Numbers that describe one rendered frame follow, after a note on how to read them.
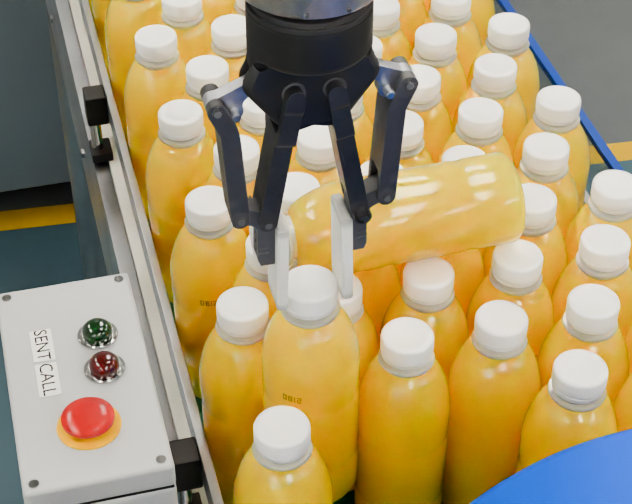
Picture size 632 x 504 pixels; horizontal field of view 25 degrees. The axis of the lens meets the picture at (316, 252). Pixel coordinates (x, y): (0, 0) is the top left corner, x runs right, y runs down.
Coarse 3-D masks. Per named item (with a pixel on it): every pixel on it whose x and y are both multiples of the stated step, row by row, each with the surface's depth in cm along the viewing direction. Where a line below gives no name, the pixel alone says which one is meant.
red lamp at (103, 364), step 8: (104, 352) 102; (112, 352) 103; (96, 360) 102; (104, 360) 102; (112, 360) 102; (96, 368) 102; (104, 368) 101; (112, 368) 102; (96, 376) 102; (104, 376) 102
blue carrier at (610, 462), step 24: (624, 432) 81; (552, 456) 80; (576, 456) 80; (600, 456) 79; (624, 456) 79; (504, 480) 81; (528, 480) 80; (552, 480) 79; (576, 480) 79; (600, 480) 78; (624, 480) 78
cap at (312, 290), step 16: (304, 272) 100; (320, 272) 100; (288, 288) 99; (304, 288) 99; (320, 288) 99; (336, 288) 99; (288, 304) 99; (304, 304) 98; (320, 304) 98; (336, 304) 100
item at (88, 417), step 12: (72, 408) 98; (84, 408) 98; (96, 408) 98; (108, 408) 98; (72, 420) 98; (84, 420) 98; (96, 420) 98; (108, 420) 98; (72, 432) 97; (84, 432) 97; (96, 432) 97
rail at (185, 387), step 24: (96, 48) 156; (120, 120) 146; (120, 144) 143; (144, 216) 134; (144, 240) 132; (168, 312) 125; (168, 336) 123; (192, 408) 116; (192, 432) 116; (216, 480) 111
